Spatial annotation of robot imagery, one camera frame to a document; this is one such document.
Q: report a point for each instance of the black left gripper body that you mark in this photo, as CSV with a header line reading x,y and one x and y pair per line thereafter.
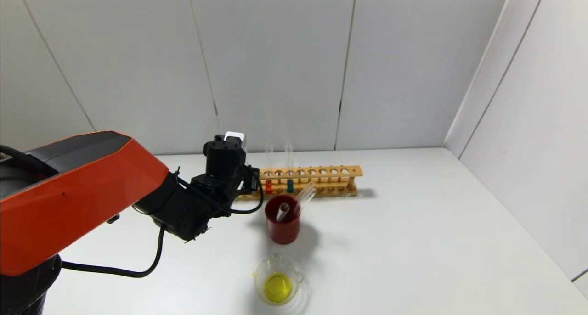
x,y
225,161

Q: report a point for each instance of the test tube with yellow pigment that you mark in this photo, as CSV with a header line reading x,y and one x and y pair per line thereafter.
x,y
283,211

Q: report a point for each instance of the orange and black left arm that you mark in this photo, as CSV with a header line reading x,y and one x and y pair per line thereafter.
x,y
69,195

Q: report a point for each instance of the test tube with red pigment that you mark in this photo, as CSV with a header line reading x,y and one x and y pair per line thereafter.
x,y
268,187

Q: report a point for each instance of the test tube with blue pigment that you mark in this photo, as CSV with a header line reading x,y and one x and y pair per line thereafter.
x,y
290,186

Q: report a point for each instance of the empty glass test tube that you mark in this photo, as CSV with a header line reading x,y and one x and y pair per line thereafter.
x,y
307,194

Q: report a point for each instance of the wooden test tube rack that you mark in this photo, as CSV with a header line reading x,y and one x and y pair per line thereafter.
x,y
330,172

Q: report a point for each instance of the red plastic cup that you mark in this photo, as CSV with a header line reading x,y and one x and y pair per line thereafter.
x,y
282,230

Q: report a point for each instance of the clear glass beaker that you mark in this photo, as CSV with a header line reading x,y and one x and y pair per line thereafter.
x,y
279,287

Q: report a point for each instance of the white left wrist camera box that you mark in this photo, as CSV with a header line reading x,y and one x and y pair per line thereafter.
x,y
236,137

